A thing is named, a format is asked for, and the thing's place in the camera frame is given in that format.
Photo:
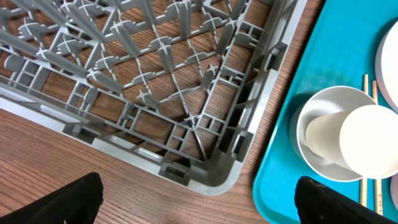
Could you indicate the pink small bowl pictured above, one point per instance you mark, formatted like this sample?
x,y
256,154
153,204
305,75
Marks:
x,y
394,190

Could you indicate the grey bowl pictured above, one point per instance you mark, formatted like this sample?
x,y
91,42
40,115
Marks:
x,y
324,102

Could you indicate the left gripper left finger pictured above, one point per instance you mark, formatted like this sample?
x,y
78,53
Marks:
x,y
76,202

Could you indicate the large white round plate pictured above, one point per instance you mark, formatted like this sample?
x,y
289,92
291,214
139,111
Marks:
x,y
385,67

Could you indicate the white paper cup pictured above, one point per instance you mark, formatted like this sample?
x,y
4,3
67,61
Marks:
x,y
363,140

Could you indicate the grey plastic dish rack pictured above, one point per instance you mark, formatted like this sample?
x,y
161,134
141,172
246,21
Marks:
x,y
175,88

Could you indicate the wooden chopstick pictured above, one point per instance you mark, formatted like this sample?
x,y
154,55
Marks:
x,y
377,182
364,182

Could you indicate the teal plastic serving tray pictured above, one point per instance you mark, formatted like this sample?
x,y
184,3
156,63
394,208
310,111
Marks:
x,y
340,50

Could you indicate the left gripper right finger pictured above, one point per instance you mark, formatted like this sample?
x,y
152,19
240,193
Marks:
x,y
319,204

